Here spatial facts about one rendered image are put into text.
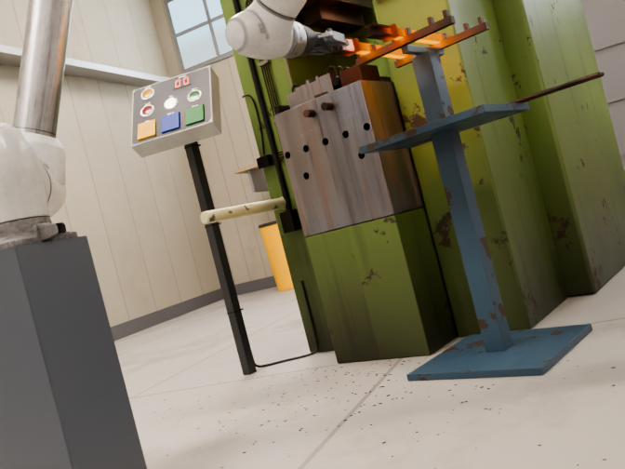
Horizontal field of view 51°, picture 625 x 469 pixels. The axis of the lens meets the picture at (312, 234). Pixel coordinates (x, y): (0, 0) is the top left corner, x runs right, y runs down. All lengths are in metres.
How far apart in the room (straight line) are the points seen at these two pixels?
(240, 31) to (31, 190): 0.56
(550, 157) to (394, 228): 0.73
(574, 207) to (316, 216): 0.95
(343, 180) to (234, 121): 4.90
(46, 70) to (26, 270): 0.55
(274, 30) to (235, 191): 5.55
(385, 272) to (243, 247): 4.96
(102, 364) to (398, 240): 1.04
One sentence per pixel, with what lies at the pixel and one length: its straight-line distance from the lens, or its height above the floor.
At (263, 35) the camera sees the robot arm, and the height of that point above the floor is 0.93.
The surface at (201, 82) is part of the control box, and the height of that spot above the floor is 1.14.
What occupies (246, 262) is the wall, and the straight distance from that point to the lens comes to 7.05.
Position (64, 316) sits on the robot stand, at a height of 0.44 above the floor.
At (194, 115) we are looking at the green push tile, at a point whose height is 1.00.
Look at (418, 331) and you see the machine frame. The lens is 2.15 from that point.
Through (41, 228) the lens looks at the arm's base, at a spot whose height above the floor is 0.63.
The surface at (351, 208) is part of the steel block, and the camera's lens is 2.18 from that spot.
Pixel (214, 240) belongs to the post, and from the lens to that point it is 2.56.
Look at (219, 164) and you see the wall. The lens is 7.12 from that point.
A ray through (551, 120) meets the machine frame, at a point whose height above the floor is 0.66.
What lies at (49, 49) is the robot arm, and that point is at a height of 1.06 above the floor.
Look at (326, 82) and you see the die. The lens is 2.28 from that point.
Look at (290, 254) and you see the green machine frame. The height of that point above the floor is 0.41.
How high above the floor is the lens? 0.49
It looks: level
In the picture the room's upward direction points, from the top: 14 degrees counter-clockwise
